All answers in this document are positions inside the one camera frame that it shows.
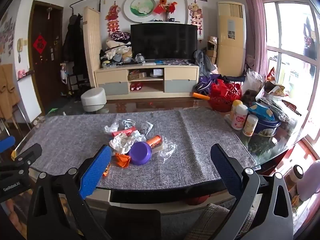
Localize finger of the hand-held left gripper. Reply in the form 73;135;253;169
11;143;42;168
0;135;16;153

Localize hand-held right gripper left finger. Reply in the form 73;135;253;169
27;144;112;240

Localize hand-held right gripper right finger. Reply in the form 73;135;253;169
209;144;293;240

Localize orange wrapper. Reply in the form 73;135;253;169
115;153;132;168

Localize white paper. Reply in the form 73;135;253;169
109;131;147;154

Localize small plastic bottle blue cap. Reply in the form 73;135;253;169
146;135;162;147

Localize basketball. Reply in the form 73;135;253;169
186;195;209;206

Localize purple plastic bowl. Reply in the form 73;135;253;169
128;141;152;166

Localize red stick packet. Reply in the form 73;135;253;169
112;127;138;137

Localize brown plaid cloth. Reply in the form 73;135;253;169
184;203;258;240

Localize orange label small bottle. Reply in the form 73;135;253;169
242;114;259;137

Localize white board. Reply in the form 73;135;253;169
16;73;42;123

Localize pink label white bottle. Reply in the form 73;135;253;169
231;104;249;131

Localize blue round tin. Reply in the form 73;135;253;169
251;116;282;140

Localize glass top table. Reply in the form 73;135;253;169
19;98;310;215

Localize clear plastic bag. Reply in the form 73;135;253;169
151;142;177;164

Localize yellow cap white bottle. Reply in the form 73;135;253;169
230;100;244;120

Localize small clear plastic wrapper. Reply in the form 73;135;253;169
141;121;154;137

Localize blue snack bag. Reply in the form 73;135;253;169
248;102;276;122

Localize white round stool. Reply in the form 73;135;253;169
80;87;108;112

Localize white capped bottle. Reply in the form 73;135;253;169
285;164;304;191

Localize red plastic basket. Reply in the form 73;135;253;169
208;79;243;113

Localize brown door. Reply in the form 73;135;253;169
28;0;66;114

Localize orange foam stick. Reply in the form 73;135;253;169
192;92;212;101

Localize purple clothes pile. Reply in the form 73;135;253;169
193;74;227;94

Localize pile of snack bags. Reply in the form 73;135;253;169
260;66;310;128

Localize white plastic bag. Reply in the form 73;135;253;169
241;68;265;98

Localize beige television cabinet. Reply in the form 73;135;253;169
94;64;200;98

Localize red diamond door decoration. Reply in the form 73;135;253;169
33;35;48;54

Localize grey hanging garment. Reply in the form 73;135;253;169
193;50;217;78

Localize beige standing air conditioner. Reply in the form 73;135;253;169
216;1;247;77

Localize dark hanging coat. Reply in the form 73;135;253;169
62;14;86;63

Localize stacked cardboard boxes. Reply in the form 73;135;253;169
206;35;219;64

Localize pile of clothes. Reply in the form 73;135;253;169
99;31;133;67

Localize beige slatted panel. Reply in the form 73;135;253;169
83;6;102;88

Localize black television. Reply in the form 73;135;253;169
130;23;198;62

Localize window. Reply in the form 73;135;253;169
257;0;320;145

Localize pink curtain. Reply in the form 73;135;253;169
239;0;269;73

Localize red fish hanging ornament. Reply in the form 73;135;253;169
105;1;121;37

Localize red tasselled hanging ornament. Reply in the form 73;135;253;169
188;2;204;41

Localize artificial red flowers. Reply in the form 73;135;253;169
153;0;178;22

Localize wall photo collage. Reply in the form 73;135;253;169
0;17;14;56

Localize oval wall painting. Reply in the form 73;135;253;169
123;0;164;23

